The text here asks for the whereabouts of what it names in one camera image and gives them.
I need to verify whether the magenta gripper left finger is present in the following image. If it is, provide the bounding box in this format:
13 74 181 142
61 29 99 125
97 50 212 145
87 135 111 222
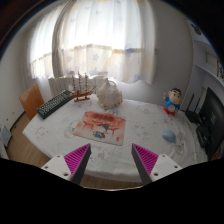
42 144 91 185

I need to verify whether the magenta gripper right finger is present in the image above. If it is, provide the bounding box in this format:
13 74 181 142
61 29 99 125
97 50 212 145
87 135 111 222
131 144 182 186

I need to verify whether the red cartoon mouse pad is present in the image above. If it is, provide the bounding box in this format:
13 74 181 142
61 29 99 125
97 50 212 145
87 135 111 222
74 111 126 146

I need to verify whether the white patterned tablecloth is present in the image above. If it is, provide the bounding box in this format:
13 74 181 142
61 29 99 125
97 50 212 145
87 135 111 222
23 96 207 182

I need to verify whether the black wifi router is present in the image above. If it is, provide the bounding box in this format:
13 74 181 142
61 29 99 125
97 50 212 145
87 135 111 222
185 97 200 124

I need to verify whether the cartoon boy figurine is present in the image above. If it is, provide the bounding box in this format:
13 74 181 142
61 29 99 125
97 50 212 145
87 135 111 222
163 88 182 116

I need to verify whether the black computer monitor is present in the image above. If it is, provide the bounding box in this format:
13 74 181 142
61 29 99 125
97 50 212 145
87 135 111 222
196 88 224 160

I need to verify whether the black mechanical keyboard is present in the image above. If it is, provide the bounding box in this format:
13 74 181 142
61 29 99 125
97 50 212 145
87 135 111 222
37 90 71 119

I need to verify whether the wooden model sailing ship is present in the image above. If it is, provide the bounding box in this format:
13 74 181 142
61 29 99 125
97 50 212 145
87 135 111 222
70 74 96 102

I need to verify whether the orange wooden chair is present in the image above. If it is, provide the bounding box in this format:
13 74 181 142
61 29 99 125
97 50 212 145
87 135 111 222
19 84 44 120

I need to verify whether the large white conch shell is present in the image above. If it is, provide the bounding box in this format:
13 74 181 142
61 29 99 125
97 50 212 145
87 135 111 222
97 78 123 109

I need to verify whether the white sheer curtain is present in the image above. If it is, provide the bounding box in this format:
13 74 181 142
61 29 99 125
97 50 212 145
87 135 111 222
27 0 156 84

